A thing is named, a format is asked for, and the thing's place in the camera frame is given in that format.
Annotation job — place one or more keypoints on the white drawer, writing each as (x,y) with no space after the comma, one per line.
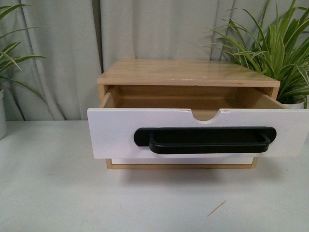
(125,108)
(210,161)

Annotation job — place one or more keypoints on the grey curtain backdrop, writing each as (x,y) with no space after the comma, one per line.
(79,39)

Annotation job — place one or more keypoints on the small wooden splinter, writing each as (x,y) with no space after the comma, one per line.
(216,208)

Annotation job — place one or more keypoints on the right green spider plant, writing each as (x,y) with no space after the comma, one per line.
(278,50)

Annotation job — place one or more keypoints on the green spider plant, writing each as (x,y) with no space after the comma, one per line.
(278,50)
(6,58)

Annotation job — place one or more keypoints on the right white plant pot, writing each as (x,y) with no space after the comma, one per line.
(297,105)

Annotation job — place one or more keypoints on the white plant pot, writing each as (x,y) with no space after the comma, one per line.
(3,124)
(297,105)

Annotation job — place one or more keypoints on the left white plant pot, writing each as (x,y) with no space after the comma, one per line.
(3,124)

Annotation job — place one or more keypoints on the left green spider plant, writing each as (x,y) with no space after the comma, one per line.
(6,58)

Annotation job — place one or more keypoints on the black drawer handle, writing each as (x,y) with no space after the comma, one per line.
(205,140)

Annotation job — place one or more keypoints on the wooden two-drawer cabinet frame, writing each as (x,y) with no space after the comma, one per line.
(183,73)

